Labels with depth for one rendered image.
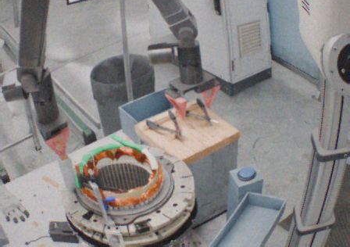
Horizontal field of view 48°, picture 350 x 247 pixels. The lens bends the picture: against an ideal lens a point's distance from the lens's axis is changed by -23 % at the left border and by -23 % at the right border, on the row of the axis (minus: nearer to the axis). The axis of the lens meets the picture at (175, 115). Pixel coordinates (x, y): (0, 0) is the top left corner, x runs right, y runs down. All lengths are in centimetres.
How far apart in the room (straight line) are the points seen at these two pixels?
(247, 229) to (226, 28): 238
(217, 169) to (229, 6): 206
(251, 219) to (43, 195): 79
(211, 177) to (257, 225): 31
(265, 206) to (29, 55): 64
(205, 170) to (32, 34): 69
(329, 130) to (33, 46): 64
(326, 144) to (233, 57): 243
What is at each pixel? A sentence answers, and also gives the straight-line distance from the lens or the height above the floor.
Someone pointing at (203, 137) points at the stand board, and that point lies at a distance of 123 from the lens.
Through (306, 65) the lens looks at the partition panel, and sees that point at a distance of 357.
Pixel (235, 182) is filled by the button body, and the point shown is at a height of 103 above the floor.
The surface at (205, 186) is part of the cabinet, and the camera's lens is 127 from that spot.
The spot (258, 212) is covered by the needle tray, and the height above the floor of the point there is 103.
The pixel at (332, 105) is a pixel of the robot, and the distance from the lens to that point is 94.
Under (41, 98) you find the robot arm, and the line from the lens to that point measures 89.
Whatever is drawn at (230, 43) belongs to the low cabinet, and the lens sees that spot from 330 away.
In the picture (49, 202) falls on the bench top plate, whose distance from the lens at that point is 153.
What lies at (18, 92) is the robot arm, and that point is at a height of 138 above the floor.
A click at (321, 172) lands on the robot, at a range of 103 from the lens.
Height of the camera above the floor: 177
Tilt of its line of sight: 32 degrees down
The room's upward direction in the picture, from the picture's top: 5 degrees counter-clockwise
